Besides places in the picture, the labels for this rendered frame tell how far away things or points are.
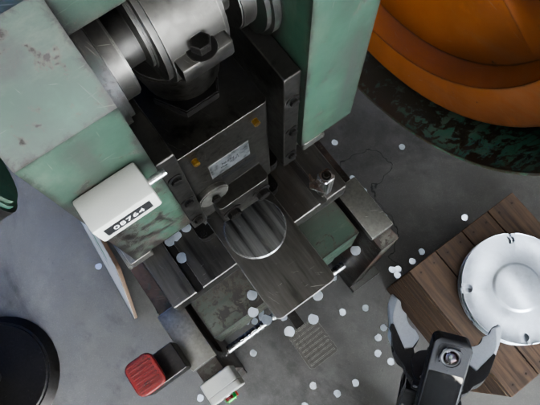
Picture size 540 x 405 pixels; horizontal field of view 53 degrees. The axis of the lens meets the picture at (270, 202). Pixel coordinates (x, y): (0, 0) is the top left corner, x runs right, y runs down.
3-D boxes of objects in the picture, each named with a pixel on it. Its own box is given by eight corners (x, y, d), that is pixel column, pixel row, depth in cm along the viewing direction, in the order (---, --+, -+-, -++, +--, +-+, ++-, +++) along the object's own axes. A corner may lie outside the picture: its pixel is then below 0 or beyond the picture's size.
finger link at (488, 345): (486, 342, 80) (443, 375, 76) (500, 320, 76) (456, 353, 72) (503, 357, 78) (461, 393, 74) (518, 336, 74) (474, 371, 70)
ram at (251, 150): (286, 190, 98) (287, 118, 70) (218, 237, 96) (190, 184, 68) (231, 119, 103) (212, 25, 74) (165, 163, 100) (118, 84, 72)
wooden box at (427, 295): (555, 318, 177) (618, 308, 144) (467, 391, 171) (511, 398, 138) (472, 222, 187) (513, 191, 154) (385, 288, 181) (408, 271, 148)
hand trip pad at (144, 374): (175, 379, 109) (167, 380, 102) (149, 398, 108) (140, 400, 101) (156, 350, 111) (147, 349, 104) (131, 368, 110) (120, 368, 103)
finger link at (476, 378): (472, 343, 75) (429, 376, 71) (476, 336, 74) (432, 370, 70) (500, 369, 72) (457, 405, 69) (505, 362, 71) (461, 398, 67)
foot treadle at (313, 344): (337, 349, 165) (338, 349, 160) (310, 370, 164) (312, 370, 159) (227, 200, 180) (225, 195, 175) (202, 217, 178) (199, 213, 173)
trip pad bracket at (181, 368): (201, 366, 126) (186, 366, 107) (165, 392, 124) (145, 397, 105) (186, 344, 127) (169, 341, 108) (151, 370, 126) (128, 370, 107)
